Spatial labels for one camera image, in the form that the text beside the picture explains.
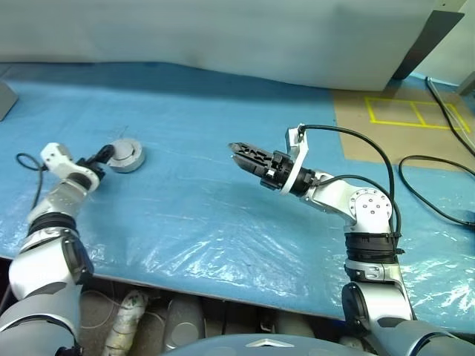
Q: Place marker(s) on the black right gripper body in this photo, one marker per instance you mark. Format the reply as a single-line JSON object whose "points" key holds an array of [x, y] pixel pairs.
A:
{"points": [[277, 170]]}

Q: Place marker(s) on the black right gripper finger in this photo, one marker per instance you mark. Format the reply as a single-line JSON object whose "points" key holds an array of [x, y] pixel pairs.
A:
{"points": [[252, 151], [250, 165]]}

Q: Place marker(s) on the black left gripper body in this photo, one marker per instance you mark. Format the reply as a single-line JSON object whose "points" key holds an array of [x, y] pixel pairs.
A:
{"points": [[92, 168]]}

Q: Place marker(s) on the round silver motor housing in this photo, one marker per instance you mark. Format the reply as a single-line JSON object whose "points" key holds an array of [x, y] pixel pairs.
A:
{"points": [[130, 167]]}

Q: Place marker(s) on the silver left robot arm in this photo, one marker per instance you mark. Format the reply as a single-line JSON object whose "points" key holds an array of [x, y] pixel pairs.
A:
{"points": [[37, 270]]}

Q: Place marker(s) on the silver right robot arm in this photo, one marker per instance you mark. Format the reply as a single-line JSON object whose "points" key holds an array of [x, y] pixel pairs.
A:
{"points": [[371, 211]]}

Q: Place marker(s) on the blue plastic table sheet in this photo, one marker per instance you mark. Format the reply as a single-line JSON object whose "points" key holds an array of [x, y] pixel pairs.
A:
{"points": [[185, 111]]}

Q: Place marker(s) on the brown cardboard mat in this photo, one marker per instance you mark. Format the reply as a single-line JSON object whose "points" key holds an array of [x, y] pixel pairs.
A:
{"points": [[356, 141]]}

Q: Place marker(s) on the grey metal block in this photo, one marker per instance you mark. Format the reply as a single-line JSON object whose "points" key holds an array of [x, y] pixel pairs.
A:
{"points": [[6, 100]]}

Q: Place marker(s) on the yellow tape rectangle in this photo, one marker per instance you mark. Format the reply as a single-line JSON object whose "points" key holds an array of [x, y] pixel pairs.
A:
{"points": [[370, 110]]}

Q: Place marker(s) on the white backdrop panel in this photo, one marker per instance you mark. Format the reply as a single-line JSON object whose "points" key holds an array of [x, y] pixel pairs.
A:
{"points": [[185, 33]]}

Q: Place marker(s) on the grey rounded shape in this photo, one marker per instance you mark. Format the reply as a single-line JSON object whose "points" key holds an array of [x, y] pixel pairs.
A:
{"points": [[295, 325]]}

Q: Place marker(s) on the white wrapped bundle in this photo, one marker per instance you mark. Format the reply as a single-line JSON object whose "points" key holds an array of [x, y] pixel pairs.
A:
{"points": [[126, 322]]}

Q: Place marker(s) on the grey rounded cylinder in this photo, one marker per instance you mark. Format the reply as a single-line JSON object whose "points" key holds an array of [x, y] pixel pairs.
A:
{"points": [[183, 324]]}

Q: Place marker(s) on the grey robot torso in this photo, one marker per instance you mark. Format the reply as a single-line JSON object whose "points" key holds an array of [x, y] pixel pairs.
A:
{"points": [[252, 346]]}

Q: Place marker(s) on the white rounded shape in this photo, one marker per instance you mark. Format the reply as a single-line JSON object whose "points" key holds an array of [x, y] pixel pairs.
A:
{"points": [[352, 342]]}

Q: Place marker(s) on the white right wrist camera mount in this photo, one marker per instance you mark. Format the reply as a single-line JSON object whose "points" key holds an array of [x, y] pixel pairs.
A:
{"points": [[302, 146]]}

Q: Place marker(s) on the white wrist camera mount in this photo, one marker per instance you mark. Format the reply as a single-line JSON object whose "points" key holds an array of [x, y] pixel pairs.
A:
{"points": [[55, 155], [302, 146]]}

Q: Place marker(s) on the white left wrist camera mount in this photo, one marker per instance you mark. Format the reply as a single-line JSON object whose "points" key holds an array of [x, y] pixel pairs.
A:
{"points": [[55, 155]]}

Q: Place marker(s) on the dark grey slanted post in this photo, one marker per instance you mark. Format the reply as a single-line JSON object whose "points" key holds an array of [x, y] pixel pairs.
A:
{"points": [[426, 44]]}

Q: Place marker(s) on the grey aluminium post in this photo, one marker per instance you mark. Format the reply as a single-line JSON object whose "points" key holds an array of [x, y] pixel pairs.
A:
{"points": [[468, 86]]}

